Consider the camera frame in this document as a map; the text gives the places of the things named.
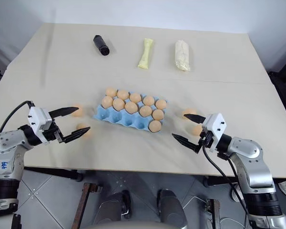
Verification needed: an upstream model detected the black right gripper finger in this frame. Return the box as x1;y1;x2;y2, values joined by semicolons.
172;133;203;154
183;113;207;125

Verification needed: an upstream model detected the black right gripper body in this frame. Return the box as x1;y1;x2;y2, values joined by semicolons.
198;130;216;151

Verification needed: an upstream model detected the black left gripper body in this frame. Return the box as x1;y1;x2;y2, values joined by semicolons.
43;118;59;144

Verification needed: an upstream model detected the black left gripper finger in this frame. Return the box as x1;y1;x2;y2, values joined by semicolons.
56;126;91;144
49;106;80;118

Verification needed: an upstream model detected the blue egg tray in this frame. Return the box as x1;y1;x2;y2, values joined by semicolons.
92;92;169;133

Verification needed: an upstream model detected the white wrapped packet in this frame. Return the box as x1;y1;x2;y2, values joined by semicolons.
174;40;192;73

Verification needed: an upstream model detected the dark rounded shape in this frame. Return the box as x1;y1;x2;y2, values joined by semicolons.
99;190;132;229
156;188;184;229

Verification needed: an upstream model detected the rusty metal bar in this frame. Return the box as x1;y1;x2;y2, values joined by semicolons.
205;198;221;229
75;182;103;229

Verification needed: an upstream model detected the black bottle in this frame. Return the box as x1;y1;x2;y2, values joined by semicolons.
93;35;110;56

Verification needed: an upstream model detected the pale yellow wrapped packet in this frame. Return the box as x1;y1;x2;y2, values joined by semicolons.
137;38;156;70

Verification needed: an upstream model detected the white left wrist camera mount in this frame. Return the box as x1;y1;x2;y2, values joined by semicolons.
28;106;54;144

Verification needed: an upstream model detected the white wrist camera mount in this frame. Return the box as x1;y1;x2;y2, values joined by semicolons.
201;113;228;153
28;106;54;144

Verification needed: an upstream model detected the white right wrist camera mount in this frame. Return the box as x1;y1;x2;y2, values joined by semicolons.
201;113;228;153

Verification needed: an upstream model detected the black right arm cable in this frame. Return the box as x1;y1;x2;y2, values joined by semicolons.
202;145;252;217
225;155;244;203

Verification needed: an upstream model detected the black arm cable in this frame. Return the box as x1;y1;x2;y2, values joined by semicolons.
202;145;252;217
0;100;36;133
225;155;244;203

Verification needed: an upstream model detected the black table frame bar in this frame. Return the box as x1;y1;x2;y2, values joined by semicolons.
203;176;239;188
23;167;84;182

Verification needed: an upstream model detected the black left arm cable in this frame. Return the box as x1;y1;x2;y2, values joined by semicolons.
0;100;36;133

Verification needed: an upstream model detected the thin white floor cable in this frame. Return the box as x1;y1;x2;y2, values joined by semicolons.
182;195;208;216

